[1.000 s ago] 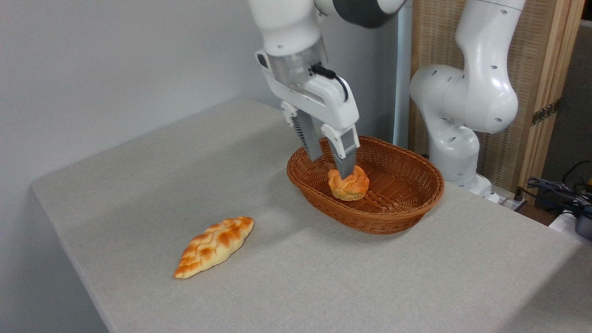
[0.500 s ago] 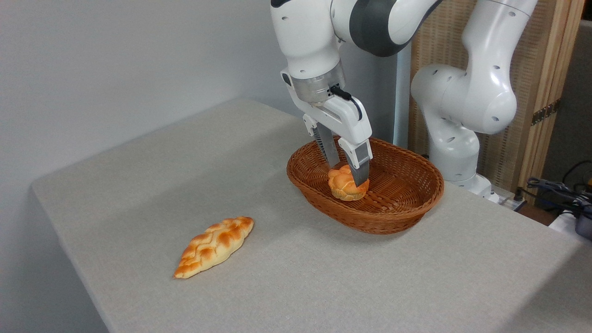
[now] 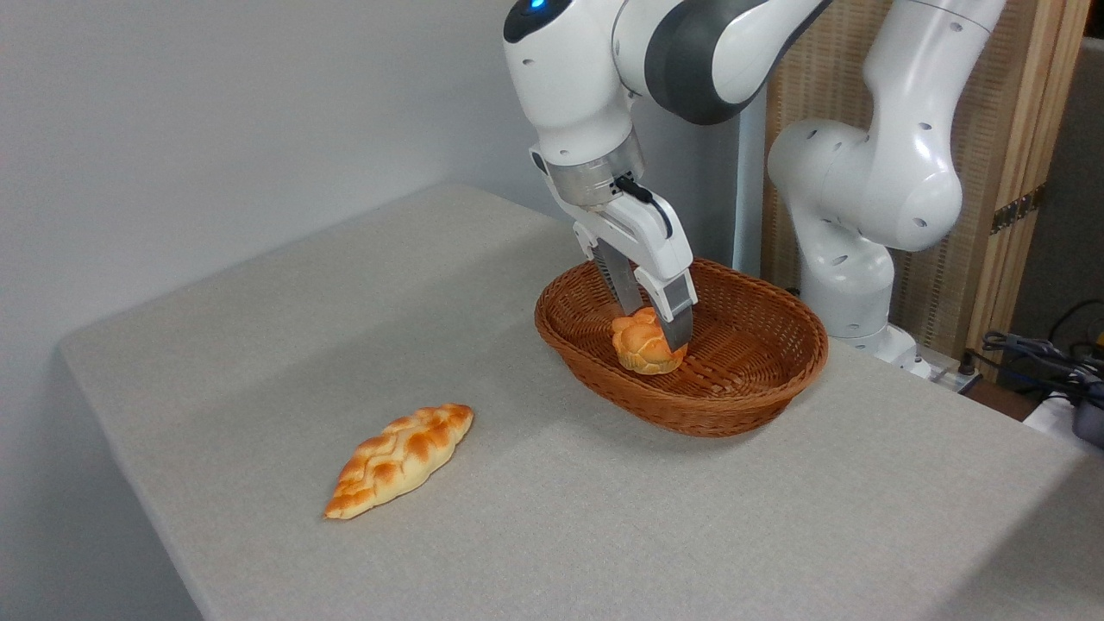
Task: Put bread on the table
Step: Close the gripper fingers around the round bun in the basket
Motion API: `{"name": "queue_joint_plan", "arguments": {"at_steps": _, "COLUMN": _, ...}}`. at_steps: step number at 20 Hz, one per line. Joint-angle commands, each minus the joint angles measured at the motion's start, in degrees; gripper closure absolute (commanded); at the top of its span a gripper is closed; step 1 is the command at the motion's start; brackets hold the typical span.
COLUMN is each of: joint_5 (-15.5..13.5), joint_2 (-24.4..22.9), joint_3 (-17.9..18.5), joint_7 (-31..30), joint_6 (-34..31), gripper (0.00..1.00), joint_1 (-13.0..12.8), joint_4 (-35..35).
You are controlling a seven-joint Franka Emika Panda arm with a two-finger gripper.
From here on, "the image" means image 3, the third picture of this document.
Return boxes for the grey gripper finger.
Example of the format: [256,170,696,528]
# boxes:
[593,241,646,317]
[636,269,698,353]

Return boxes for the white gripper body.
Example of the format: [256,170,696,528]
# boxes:
[569,195,698,298]

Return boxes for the round knotted bread roll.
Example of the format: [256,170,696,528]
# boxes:
[612,309,688,375]

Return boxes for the long braided bread loaf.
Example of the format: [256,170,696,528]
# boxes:
[323,403,475,521]

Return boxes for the brown wicker basket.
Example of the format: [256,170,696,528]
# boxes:
[534,255,830,438]

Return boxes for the white vertical pole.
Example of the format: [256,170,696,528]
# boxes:
[731,86,771,279]

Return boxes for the metal screen hinge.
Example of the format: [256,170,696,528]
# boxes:
[990,185,1046,235]

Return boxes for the grey tablecloth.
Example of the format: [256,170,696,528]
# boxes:
[59,181,1104,621]

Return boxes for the white and grey device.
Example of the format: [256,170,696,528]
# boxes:
[1022,392,1104,458]

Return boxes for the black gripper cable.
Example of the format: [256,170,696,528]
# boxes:
[614,175,674,240]

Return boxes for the grey cable bundle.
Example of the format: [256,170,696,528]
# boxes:
[982,330,1104,399]

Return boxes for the thin black cables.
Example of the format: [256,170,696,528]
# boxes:
[1048,298,1104,348]

